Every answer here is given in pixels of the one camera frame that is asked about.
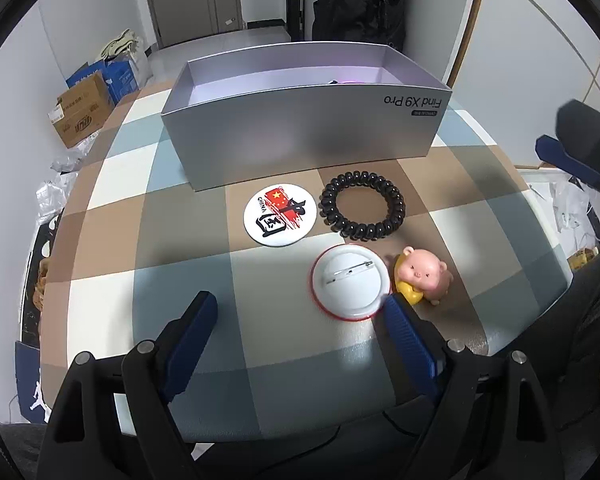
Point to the checked tablecloth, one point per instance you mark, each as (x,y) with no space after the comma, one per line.
(180,240)

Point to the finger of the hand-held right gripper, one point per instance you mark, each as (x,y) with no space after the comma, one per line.
(555,152)

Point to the beige tote bag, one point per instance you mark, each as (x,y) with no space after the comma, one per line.
(122,42)

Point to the silver cardboard box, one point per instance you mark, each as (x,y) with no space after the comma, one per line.
(305,130)

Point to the person's dark clothing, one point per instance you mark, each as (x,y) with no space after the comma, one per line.
(585,320)

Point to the white badge red print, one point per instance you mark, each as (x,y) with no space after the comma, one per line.
(280,215)

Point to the pink pig toy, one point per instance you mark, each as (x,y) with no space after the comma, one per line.
(422,272)

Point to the yellow packet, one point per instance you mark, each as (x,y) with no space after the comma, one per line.
(580,258)

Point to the white sack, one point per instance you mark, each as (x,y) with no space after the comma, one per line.
(142,65)

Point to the brown cardboard box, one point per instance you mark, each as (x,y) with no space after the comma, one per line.
(82,110)

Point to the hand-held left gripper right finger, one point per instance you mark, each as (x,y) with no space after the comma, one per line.
(410,345)

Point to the crumpled white plastic bags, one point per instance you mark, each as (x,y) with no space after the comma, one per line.
(565,210)

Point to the red-rimmed pin badge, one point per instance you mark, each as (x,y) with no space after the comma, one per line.
(350,285)

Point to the grey-brown door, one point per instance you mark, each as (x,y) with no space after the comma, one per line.
(180,0)

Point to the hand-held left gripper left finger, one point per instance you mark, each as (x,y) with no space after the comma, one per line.
(192,345)

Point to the black printed bag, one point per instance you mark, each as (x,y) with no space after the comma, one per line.
(35,310)

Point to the blue bag white figure print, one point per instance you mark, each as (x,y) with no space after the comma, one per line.
(30,390)

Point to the crumpled clear plastic bags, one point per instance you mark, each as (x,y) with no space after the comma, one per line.
(55,195)

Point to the black backpack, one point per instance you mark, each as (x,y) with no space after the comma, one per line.
(360,5)

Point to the wood-trimmed wall panel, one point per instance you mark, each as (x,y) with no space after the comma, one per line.
(530,35)

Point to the blue cardboard box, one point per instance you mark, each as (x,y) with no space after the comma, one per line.
(122,77)

